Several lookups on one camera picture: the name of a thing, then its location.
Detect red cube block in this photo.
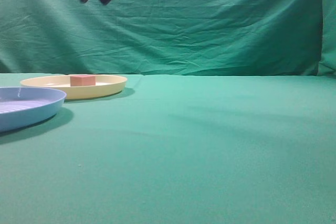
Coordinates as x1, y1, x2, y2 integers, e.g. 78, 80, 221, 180
70, 74, 96, 87

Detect yellow plastic plate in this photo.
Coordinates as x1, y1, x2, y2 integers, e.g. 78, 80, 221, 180
20, 74, 128, 100

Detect blue plastic plate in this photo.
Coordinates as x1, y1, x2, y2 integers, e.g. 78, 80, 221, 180
1, 87, 67, 132

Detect green backdrop cloth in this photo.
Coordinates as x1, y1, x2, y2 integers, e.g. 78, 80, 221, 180
1, 0, 335, 76

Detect green table cloth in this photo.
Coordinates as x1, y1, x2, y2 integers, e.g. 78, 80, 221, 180
1, 75, 335, 223

